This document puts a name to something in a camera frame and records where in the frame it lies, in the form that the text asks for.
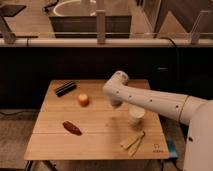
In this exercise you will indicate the wooden folding table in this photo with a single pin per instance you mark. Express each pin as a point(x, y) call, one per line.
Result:
point(102, 127)

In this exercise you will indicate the wooden tongs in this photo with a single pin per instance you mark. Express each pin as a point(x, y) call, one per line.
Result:
point(132, 143)

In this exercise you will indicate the blue box under table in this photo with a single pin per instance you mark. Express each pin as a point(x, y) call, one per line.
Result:
point(171, 149)

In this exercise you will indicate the red yellow apple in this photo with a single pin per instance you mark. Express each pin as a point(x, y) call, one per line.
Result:
point(83, 99)

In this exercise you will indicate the brown snack bag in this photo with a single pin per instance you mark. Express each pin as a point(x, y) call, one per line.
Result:
point(72, 128)

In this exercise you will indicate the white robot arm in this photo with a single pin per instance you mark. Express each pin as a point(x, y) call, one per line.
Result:
point(196, 113)

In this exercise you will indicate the white paper cup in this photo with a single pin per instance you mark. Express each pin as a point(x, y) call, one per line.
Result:
point(136, 114)

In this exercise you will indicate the white guard rail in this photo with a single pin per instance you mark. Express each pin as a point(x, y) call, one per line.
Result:
point(9, 39)

